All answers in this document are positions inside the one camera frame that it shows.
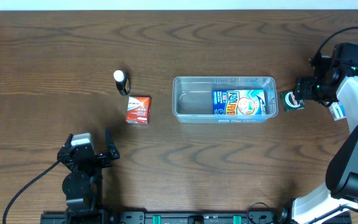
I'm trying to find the blue Kool Fever box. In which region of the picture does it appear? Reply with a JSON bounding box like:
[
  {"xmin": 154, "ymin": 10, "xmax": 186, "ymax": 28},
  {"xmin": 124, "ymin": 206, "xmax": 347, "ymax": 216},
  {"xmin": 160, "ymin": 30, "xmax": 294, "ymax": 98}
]
[{"xmin": 212, "ymin": 89, "xmax": 267, "ymax": 116}]

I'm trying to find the small black white-capped bottle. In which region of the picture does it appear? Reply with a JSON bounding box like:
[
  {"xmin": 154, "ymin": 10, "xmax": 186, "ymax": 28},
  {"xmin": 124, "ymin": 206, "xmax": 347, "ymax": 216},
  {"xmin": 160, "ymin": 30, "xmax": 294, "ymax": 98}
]
[{"xmin": 113, "ymin": 70, "xmax": 131, "ymax": 96}]

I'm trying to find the dark green round-logo box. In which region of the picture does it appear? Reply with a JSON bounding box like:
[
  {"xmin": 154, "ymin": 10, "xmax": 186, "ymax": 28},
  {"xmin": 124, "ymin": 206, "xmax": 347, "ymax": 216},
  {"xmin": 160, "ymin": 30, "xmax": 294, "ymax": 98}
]
[{"xmin": 280, "ymin": 91, "xmax": 305, "ymax": 113}]

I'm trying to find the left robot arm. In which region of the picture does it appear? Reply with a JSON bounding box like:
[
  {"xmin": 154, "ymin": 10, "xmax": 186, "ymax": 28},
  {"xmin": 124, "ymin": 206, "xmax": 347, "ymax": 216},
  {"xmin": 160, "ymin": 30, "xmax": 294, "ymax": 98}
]
[{"xmin": 57, "ymin": 130, "xmax": 120, "ymax": 212}]

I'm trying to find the red medicine box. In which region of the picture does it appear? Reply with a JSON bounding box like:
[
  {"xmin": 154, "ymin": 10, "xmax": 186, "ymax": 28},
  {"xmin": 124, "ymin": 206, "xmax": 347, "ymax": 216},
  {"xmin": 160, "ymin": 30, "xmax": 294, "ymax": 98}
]
[{"xmin": 126, "ymin": 96, "xmax": 151, "ymax": 124}]

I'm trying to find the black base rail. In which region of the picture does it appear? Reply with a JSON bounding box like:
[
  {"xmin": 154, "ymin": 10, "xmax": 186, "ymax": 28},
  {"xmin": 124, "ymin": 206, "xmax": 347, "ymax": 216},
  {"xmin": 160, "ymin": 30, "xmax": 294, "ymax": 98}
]
[{"xmin": 40, "ymin": 210, "xmax": 353, "ymax": 224}]

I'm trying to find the white Panadol packet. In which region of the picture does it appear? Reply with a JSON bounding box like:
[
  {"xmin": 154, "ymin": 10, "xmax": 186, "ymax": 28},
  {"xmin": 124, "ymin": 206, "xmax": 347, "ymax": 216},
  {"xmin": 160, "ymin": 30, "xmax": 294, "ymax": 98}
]
[{"xmin": 329, "ymin": 102, "xmax": 346, "ymax": 121}]

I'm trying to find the clear plastic container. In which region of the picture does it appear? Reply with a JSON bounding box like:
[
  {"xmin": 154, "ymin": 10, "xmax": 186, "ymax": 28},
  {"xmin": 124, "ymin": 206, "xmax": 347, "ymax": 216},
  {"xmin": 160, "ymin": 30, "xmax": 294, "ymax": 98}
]
[{"xmin": 172, "ymin": 77, "xmax": 278, "ymax": 123}]

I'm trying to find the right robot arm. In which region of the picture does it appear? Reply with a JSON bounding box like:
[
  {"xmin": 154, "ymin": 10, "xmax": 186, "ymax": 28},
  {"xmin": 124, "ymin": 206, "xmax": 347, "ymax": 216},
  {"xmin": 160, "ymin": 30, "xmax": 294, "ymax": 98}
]
[{"xmin": 278, "ymin": 42, "xmax": 358, "ymax": 223}]

